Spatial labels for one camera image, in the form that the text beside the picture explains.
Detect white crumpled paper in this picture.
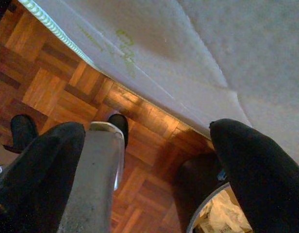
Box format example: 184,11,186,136
200,191,252,233

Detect white mattress green print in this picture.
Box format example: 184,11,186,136
17,0,252,141

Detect silver robot right leg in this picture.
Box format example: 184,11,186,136
57,113,129,233

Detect black round trash bin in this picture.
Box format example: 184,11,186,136
173,151,253,233

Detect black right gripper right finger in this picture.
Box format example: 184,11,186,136
210,118,299,233

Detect printed cardboard carton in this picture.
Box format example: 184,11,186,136
195,218,234,233

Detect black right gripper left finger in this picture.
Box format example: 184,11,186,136
0,121,86,233

